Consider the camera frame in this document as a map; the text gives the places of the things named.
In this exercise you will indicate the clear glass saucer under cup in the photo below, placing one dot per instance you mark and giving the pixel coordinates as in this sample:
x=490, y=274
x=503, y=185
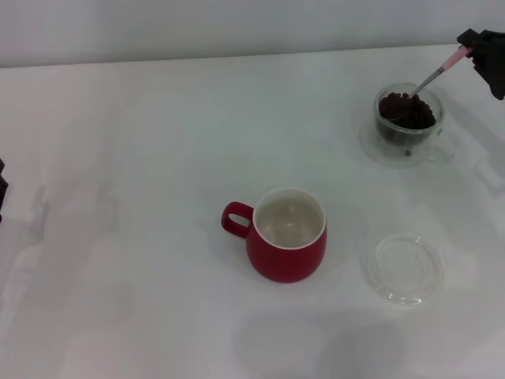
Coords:
x=371, y=154

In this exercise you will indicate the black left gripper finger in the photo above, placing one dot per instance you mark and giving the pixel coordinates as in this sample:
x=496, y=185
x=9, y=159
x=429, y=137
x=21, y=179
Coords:
x=3, y=189

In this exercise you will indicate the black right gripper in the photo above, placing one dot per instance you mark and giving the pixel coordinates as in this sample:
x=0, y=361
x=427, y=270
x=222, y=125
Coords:
x=491, y=63

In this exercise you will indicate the clear glass dish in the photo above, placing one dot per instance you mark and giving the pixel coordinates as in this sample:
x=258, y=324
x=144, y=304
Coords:
x=402, y=268

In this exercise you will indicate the heap of coffee beans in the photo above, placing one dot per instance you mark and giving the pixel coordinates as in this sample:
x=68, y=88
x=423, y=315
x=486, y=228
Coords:
x=406, y=112

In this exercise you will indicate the red ceramic mug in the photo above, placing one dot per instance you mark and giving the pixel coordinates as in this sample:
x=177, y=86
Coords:
x=288, y=260

